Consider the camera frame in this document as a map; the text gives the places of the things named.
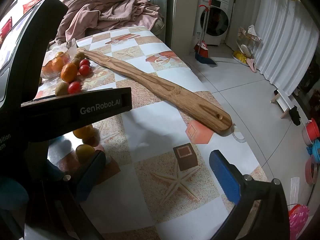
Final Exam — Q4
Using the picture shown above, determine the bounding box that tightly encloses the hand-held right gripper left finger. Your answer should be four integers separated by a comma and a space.
25, 150, 107, 240

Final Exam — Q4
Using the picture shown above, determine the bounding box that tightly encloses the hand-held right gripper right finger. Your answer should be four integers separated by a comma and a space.
209, 150, 293, 240

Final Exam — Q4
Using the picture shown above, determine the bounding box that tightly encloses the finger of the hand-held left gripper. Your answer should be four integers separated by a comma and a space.
26, 134, 64, 180

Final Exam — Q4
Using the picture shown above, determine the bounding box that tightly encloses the yellowish orange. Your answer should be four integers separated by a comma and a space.
76, 144, 96, 164

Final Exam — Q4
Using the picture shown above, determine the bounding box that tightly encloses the large orange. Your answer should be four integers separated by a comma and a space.
44, 56, 66, 78

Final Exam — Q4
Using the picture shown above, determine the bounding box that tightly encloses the white paper sheet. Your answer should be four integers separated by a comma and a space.
290, 177, 300, 205

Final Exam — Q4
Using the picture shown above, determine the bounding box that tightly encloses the checkered tablecloth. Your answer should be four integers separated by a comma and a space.
25, 26, 269, 240

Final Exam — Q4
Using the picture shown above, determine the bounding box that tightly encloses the pink patterned bag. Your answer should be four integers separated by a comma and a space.
288, 203, 311, 240

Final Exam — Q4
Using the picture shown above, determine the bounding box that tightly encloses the pink plastic bowl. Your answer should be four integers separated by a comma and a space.
305, 154, 320, 186

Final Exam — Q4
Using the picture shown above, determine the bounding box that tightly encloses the red paper decoration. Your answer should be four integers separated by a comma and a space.
0, 17, 13, 43
22, 0, 48, 14

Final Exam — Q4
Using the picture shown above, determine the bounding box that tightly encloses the black sock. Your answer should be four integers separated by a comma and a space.
289, 105, 301, 127

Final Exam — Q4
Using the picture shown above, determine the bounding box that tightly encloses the blue plastic bowl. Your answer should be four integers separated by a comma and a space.
306, 139, 320, 163

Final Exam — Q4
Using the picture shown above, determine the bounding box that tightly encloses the long wooden board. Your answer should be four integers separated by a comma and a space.
77, 47, 233, 134

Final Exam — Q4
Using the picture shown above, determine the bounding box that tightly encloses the small wooden stool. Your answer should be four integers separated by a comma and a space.
270, 89, 299, 119

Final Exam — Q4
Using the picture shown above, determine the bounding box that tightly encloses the red plastic bowl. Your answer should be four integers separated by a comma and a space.
303, 119, 320, 145

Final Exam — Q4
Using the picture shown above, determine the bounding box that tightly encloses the pink slipper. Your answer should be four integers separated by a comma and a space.
246, 57, 258, 73

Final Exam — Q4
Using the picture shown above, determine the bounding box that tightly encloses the blue dustpan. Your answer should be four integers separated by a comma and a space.
195, 52, 217, 67

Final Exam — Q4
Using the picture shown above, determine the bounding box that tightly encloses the pink blanket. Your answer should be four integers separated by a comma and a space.
55, 0, 164, 46

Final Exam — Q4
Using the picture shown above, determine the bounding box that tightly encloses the red broom and dustpan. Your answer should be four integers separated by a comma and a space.
194, 0, 212, 61

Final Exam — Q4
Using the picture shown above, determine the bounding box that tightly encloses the pale green sofa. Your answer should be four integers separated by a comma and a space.
135, 0, 166, 37

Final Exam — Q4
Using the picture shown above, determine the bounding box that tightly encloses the small rack with cloths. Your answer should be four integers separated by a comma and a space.
236, 24, 262, 55

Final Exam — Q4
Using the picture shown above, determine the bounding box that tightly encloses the white curtain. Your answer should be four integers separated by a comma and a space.
254, 0, 320, 98

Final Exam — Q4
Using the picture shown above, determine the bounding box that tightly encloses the white washing machine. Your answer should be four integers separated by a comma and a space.
192, 0, 235, 47

